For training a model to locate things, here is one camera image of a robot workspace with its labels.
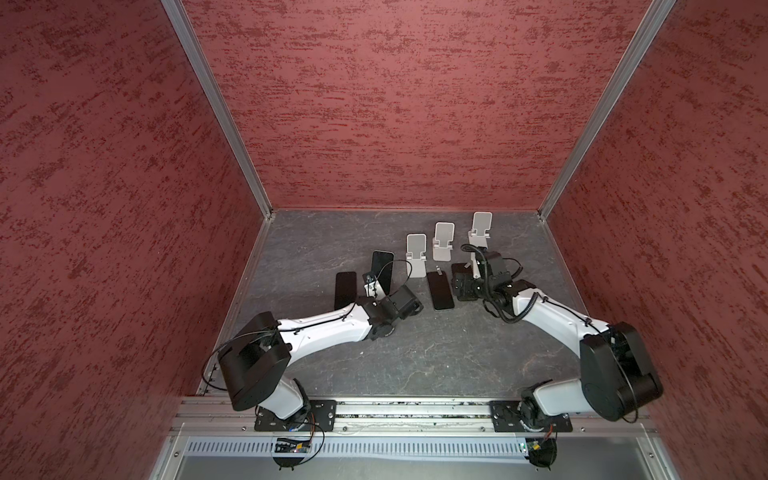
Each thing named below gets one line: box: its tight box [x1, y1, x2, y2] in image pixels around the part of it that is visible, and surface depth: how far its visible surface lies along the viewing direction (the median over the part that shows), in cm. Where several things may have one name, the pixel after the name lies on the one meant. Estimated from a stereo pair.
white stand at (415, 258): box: [406, 234, 427, 278], surface depth 102 cm
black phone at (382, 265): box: [371, 250, 395, 296], surface depth 94 cm
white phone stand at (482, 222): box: [468, 211, 493, 249], surface depth 109 cm
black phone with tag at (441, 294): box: [427, 271, 455, 310], surface depth 100 cm
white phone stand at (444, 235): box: [432, 222, 455, 262], surface depth 105 cm
